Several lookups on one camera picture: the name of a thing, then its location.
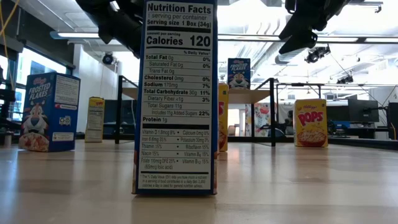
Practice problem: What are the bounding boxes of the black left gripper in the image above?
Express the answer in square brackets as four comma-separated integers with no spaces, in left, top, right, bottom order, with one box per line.
[93,0,145,59]

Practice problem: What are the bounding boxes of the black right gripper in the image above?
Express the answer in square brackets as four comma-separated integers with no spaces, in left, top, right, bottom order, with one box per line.
[279,0,351,54]

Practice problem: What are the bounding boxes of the blue Frosted Flakes cereal box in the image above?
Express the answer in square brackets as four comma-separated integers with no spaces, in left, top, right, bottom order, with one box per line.
[18,72,81,153]
[132,0,218,196]
[227,57,251,90]

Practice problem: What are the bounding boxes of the yellow Corn Pops cereal box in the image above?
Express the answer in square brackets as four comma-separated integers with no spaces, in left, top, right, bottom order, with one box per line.
[84,96,106,144]
[217,82,229,152]
[293,98,329,148]

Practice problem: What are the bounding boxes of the wooden shelf black metal legs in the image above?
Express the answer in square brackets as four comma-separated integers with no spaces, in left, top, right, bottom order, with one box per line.
[114,75,277,147]

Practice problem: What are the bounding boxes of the black ceiling spotlight cluster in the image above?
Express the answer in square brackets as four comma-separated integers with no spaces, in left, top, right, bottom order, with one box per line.
[304,45,331,64]

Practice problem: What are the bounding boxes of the long ceiling light strip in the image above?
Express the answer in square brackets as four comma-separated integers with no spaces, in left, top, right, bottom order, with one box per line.
[49,30,100,40]

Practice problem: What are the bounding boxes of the small black ceiling spotlight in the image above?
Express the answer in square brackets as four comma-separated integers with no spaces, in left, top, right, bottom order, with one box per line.
[337,74,354,85]

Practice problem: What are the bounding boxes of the black monitor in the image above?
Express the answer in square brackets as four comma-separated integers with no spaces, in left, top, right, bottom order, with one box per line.
[387,101,398,141]
[326,105,349,122]
[348,98,381,123]

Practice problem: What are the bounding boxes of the red floral patterned cloth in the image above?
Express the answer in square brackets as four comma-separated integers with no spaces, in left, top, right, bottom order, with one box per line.
[244,102,272,138]

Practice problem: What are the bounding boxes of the dark cabinet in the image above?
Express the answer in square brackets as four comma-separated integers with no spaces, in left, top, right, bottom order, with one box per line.
[103,98,137,135]

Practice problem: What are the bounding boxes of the large dark-framed window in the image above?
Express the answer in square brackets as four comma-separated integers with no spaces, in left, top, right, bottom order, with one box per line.
[0,46,75,133]

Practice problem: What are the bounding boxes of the blue desk panel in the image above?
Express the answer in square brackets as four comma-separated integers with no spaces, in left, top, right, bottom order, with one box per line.
[323,120,351,129]

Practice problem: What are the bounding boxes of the black equipment stand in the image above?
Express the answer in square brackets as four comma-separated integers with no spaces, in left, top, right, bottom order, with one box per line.
[0,77,17,131]

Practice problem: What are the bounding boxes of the round black ceiling camera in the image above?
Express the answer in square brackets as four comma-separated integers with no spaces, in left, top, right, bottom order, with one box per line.
[101,52,115,65]

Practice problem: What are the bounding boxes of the ceiling light rail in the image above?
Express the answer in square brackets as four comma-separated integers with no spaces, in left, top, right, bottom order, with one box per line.
[217,33,398,45]

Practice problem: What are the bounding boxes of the black aluminium table frame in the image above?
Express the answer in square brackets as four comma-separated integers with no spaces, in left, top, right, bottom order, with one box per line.
[0,130,398,151]

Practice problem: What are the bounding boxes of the yellow hanging cable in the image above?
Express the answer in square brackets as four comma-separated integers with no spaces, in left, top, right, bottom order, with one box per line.
[0,0,21,91]

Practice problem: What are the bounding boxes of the white cylindrical post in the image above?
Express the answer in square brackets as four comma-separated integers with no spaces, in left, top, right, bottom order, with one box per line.
[2,130,14,149]

